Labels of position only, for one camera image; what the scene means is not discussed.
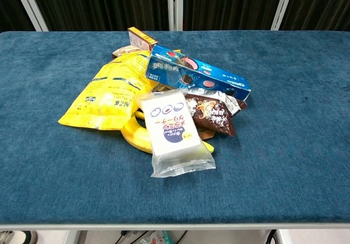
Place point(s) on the white metal frame post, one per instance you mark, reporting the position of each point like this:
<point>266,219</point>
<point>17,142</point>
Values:
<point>283,4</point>
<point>175,6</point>
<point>30,4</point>

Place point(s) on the white table leg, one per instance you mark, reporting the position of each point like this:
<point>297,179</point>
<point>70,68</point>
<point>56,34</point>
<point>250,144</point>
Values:
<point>72,237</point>

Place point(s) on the beige brown snack packet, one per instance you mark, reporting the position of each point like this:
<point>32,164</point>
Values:
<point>124,51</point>

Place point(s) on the white sponge in clear wrapper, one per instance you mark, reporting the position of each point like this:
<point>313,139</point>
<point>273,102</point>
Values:
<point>171,126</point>

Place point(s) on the plastic packet under table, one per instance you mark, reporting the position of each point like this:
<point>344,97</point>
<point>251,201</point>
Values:
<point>156,238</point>

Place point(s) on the small red-brown carton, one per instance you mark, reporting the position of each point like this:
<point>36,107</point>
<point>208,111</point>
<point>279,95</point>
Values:
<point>139,40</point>

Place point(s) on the brown chocolate snack bag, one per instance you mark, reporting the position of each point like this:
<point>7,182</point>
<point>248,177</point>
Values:
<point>212,111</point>

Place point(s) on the yellow banana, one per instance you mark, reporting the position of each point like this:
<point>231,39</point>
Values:
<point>136,134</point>

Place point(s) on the blue Oreo cookie box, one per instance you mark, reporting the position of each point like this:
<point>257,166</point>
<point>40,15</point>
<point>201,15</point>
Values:
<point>175,70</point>

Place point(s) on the yellow snack bag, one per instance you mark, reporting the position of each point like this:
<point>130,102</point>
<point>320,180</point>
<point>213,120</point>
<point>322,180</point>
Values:
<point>115,90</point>

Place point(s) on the sneaker shoe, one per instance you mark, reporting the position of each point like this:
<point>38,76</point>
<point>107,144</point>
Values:
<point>16,237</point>

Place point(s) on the blue velvet tablecloth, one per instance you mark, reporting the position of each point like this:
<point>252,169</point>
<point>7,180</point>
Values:
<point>175,173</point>

